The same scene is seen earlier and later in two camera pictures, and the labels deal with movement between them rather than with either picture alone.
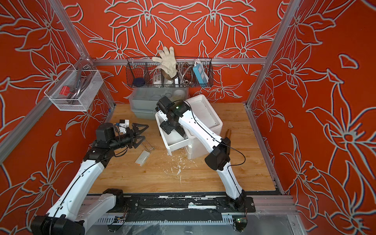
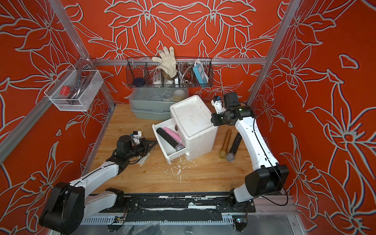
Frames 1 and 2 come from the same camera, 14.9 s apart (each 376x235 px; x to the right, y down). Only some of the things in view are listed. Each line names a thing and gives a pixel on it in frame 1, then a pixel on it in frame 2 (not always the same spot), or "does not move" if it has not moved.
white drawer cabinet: (202, 110) does not move
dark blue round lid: (139, 81) does not move
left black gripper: (133, 137) → (145, 146)
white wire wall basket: (75, 90) does not move
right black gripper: (166, 128) → (215, 121)
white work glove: (169, 65) does not move
